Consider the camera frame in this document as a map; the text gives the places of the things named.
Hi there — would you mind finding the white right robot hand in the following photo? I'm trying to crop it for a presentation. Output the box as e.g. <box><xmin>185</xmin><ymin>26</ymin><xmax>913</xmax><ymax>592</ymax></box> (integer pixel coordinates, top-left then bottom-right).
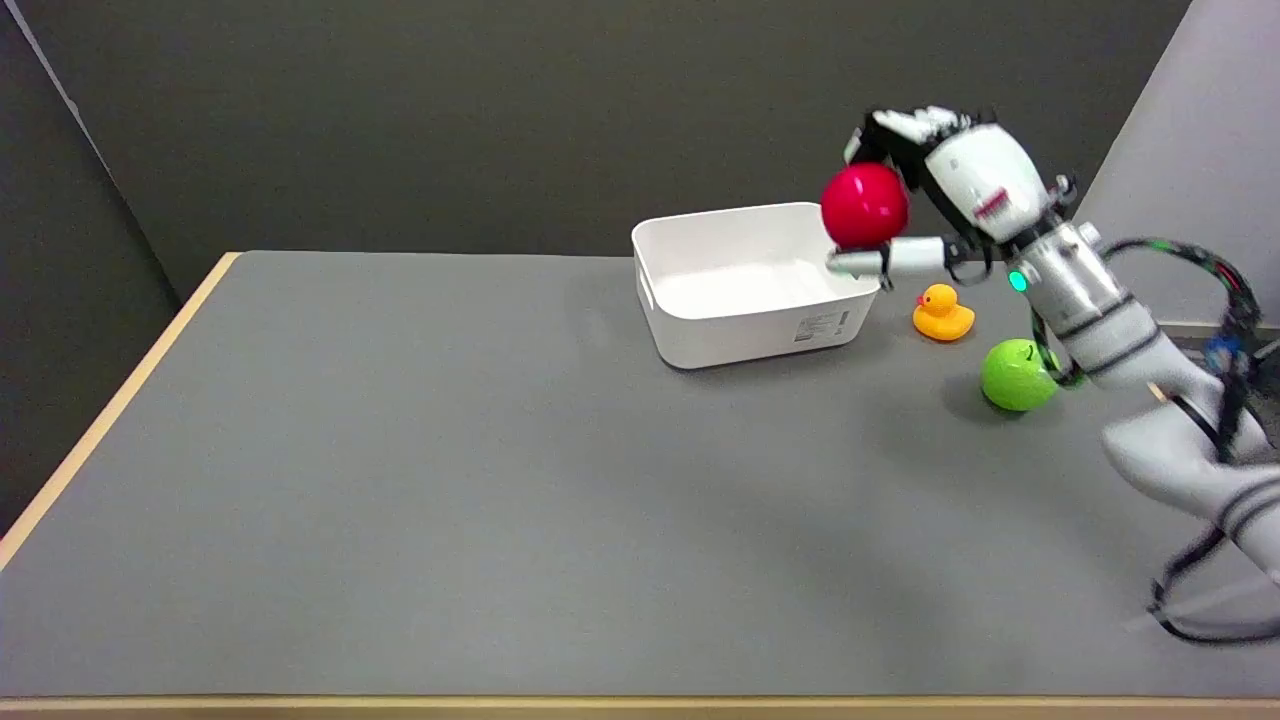
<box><xmin>826</xmin><ymin>105</ymin><xmax>1063</xmax><ymax>286</ymax></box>

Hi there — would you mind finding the red pomegranate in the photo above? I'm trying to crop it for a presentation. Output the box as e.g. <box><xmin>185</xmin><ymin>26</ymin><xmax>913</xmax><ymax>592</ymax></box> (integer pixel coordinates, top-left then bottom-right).
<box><xmin>820</xmin><ymin>163</ymin><xmax>911</xmax><ymax>250</ymax></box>

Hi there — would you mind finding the white plastic box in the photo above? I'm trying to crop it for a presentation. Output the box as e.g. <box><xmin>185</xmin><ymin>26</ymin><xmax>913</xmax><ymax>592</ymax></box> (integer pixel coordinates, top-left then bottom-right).
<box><xmin>631</xmin><ymin>202</ymin><xmax>882</xmax><ymax>371</ymax></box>

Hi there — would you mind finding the yellow rubber duck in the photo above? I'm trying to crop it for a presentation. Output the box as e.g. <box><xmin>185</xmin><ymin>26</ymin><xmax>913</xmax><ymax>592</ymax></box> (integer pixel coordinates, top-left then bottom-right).
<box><xmin>912</xmin><ymin>284</ymin><xmax>976</xmax><ymax>343</ymax></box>

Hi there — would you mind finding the green apple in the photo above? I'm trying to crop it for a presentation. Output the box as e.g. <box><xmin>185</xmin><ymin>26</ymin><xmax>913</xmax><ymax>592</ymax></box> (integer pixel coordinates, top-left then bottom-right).
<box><xmin>981</xmin><ymin>338</ymin><xmax>1061</xmax><ymax>413</ymax></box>

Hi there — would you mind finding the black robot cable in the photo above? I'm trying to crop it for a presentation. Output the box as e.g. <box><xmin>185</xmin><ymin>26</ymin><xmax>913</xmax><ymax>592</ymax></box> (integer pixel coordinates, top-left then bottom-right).
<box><xmin>1095</xmin><ymin>236</ymin><xmax>1280</xmax><ymax>645</ymax></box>

